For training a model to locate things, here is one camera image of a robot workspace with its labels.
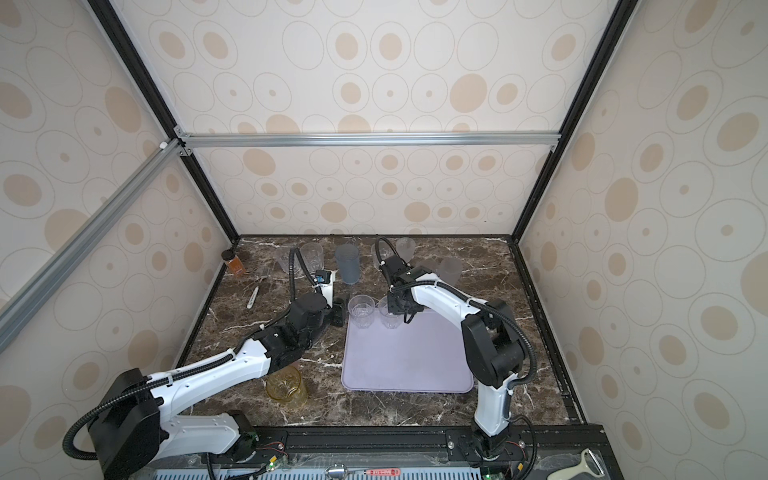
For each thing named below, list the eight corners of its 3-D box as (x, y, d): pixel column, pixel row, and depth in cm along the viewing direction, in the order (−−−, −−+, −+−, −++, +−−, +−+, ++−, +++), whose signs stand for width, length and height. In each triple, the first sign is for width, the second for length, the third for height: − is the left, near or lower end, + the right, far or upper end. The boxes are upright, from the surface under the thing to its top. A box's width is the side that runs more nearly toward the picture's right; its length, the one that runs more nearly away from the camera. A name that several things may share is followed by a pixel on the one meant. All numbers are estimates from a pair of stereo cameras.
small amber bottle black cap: (228, 266, 112) (219, 252, 106) (238, 260, 114) (230, 246, 108) (238, 277, 109) (229, 264, 103) (248, 271, 110) (240, 258, 104)
